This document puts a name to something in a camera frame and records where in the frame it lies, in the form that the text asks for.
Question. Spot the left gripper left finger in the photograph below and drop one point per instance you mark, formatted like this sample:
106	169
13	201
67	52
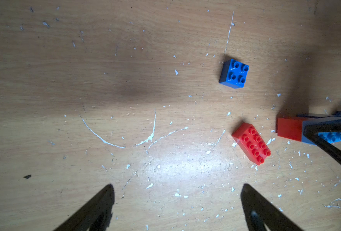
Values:
95	215

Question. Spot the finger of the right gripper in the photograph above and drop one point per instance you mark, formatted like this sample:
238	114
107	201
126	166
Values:
311	133

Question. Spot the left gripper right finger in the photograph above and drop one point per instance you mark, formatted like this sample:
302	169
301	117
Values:
261	215

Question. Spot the light blue long lego brick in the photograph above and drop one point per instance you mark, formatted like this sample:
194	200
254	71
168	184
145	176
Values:
330	137

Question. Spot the small red lego brick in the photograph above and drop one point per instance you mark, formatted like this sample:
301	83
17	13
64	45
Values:
290	127

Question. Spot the red long lego brick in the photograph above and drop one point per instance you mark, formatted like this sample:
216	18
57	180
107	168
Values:
252	144

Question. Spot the small blue lego brick far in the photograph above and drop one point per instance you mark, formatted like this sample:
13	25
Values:
234	74

